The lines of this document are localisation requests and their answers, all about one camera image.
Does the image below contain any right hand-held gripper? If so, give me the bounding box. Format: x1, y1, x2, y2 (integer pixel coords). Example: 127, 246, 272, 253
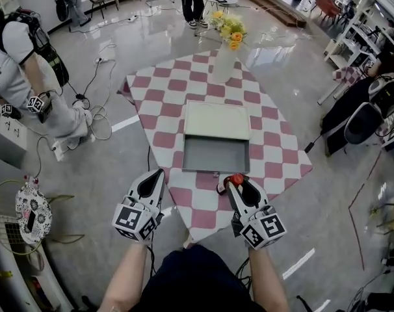
223, 175, 288, 250

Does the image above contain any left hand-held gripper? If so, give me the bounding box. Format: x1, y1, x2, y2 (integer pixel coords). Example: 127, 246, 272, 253
111, 168, 167, 244

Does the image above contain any red round cap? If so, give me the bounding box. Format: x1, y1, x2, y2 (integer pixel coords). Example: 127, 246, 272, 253
216, 173, 246, 196

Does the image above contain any cream box lid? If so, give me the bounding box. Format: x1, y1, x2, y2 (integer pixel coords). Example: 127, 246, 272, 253
181, 99, 252, 175

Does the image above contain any person's right forearm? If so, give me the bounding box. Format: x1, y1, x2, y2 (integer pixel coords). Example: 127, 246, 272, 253
247, 245, 291, 312

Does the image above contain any person's left forearm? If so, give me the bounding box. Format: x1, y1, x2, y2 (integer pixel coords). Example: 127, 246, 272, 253
98, 242, 152, 312

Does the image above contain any black power adapter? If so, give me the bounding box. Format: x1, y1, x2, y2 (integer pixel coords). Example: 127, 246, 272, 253
303, 134, 324, 153

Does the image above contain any person's dark clothing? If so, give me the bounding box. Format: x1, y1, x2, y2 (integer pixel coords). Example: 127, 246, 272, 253
128, 244, 266, 312

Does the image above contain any floral round cushion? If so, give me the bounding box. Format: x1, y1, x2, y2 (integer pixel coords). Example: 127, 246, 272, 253
14, 182, 53, 245

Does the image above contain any pink white checked tablecloth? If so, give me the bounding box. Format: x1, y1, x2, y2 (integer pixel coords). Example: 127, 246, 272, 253
117, 49, 314, 244

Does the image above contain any white vase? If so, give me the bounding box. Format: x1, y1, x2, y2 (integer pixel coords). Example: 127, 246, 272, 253
211, 42, 242, 84

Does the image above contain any gold metal rack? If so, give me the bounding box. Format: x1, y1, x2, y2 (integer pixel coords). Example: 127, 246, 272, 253
369, 201, 394, 237

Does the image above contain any white low cabinet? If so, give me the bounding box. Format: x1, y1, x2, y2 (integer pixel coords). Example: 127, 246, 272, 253
0, 101, 29, 162

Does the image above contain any small checked table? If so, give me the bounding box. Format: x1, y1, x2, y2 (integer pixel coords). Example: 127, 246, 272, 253
317, 66, 369, 105

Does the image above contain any yellow flower bouquet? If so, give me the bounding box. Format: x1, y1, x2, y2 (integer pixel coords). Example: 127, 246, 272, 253
208, 10, 250, 51

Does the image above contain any white shelf unit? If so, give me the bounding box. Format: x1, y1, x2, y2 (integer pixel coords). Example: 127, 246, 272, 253
323, 0, 394, 68

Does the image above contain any brown wooden step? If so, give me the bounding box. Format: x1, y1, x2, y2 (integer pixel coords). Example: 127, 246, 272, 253
237, 0, 307, 29

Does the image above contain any orange armchair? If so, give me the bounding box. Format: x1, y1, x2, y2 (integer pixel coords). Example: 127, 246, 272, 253
313, 0, 343, 18

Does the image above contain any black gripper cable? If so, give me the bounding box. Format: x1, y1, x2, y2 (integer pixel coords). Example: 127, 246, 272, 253
146, 239, 158, 278
234, 257, 254, 294

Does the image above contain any white cable coil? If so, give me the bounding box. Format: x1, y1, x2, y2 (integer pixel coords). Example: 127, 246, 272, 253
86, 104, 113, 141

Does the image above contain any yellow-green hose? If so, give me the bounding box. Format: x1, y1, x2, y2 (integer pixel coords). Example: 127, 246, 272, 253
0, 179, 86, 256

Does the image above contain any white wire grid rack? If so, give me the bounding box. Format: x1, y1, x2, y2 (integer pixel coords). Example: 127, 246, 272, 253
0, 213, 24, 252

